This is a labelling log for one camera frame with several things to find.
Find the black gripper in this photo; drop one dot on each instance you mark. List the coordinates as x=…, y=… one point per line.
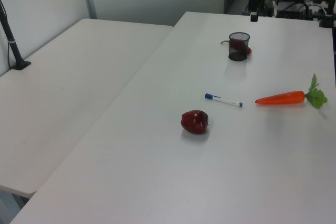
x=253, y=1

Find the white marker with blue cap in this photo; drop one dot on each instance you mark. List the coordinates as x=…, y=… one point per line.
x=223, y=100

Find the red toy chili pepper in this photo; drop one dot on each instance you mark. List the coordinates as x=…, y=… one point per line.
x=241, y=46

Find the black mesh pen cup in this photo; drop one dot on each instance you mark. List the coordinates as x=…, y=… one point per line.
x=238, y=47

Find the orange toy carrot green leaves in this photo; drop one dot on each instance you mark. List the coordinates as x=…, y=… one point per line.
x=283, y=98

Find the dark red toy apple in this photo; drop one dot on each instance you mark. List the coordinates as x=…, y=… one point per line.
x=194, y=122

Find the black camera stand clamp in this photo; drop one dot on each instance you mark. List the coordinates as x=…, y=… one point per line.
x=326, y=16

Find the black camera stand pole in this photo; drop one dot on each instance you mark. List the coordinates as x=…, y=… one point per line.
x=10, y=40

